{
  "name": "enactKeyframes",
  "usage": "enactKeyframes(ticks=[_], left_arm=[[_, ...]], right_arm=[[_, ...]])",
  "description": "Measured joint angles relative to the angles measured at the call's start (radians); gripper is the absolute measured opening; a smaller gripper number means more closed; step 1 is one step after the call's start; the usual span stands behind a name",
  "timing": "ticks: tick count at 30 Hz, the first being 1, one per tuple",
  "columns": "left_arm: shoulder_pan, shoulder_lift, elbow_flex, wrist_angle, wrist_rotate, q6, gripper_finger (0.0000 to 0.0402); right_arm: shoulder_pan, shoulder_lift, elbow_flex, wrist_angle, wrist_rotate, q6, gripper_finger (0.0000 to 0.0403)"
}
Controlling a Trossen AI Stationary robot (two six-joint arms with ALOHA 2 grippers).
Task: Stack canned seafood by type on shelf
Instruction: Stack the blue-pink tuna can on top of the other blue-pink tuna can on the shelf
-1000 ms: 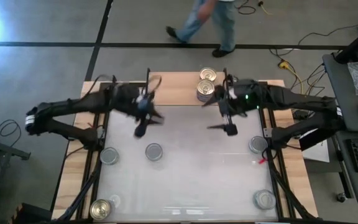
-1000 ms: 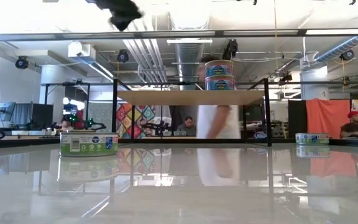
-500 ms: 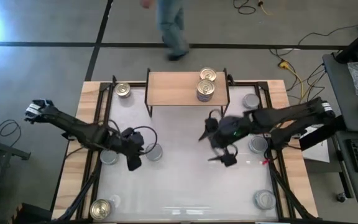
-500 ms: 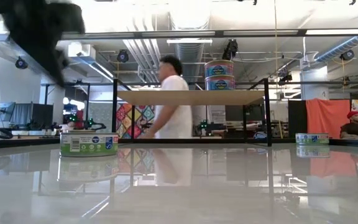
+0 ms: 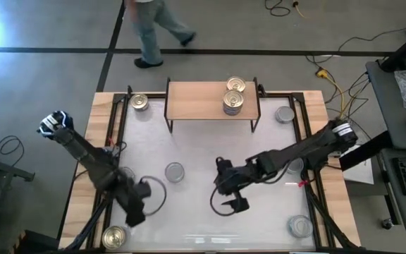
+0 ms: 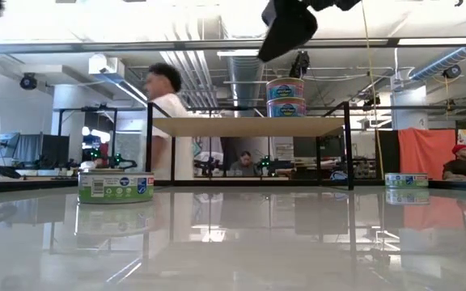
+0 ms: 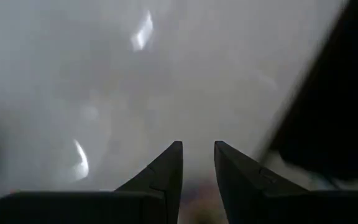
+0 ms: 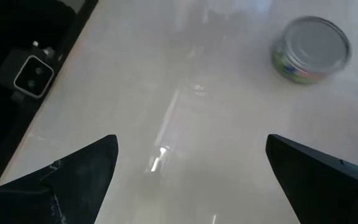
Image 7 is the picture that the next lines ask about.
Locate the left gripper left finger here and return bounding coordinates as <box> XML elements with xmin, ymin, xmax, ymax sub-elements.
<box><xmin>0</xmin><ymin>141</ymin><xmax>183</xmax><ymax>224</ymax></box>

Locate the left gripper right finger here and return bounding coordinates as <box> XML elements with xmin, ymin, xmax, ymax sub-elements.
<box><xmin>214</xmin><ymin>140</ymin><xmax>358</xmax><ymax>224</ymax></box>

